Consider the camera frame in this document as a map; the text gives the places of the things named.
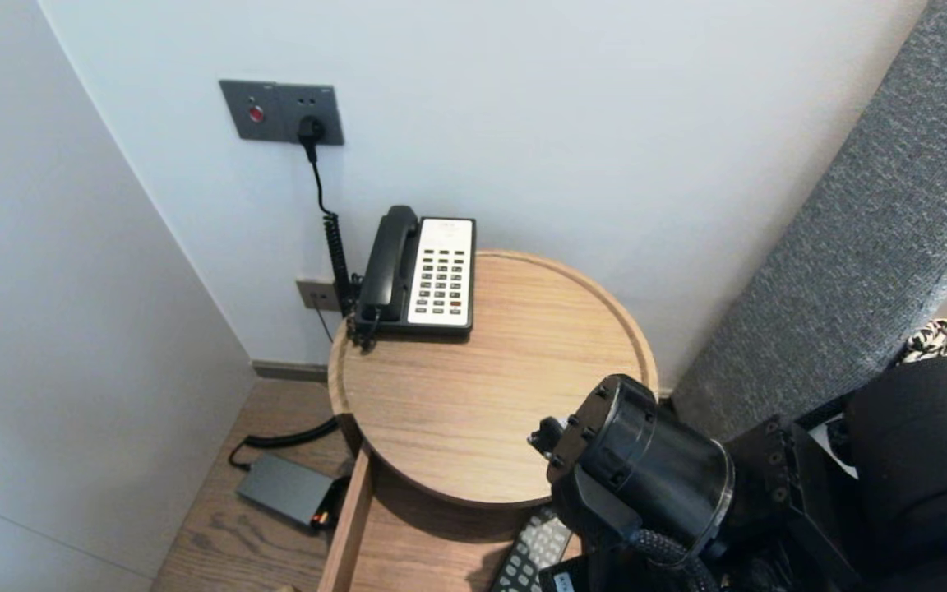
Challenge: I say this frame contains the black TV remote control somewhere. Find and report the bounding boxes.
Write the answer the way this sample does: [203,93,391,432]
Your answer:
[490,506,575,592]

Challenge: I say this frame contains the round wooden side table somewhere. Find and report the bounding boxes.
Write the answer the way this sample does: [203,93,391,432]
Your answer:
[326,250,659,511]
[317,444,589,592]

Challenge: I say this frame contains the black white desk telephone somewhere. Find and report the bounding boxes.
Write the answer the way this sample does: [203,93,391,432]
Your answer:
[356,215,477,336]

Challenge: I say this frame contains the black telephone handset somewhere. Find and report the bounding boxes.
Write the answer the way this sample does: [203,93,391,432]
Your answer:
[356,206,420,323]

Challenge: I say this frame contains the grey fabric headboard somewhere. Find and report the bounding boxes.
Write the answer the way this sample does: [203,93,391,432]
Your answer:
[671,0,947,445]

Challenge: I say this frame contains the grey power adapter box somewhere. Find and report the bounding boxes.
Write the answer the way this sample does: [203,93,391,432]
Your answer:
[235,453,336,529]

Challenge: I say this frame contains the curly black handset cord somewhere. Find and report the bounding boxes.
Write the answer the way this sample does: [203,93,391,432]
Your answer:
[345,308,381,353]

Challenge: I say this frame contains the thick black floor cable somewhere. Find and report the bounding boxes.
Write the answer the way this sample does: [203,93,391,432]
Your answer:
[229,415,344,472]

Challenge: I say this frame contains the small grey wall outlet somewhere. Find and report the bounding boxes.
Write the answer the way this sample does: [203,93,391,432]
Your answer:
[296,280,343,314]

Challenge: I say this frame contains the black plug with coiled cable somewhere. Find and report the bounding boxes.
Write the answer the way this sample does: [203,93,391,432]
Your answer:
[297,116,357,317]

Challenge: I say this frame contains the grey wall socket panel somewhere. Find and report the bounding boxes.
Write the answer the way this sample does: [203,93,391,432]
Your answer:
[219,80,344,146]

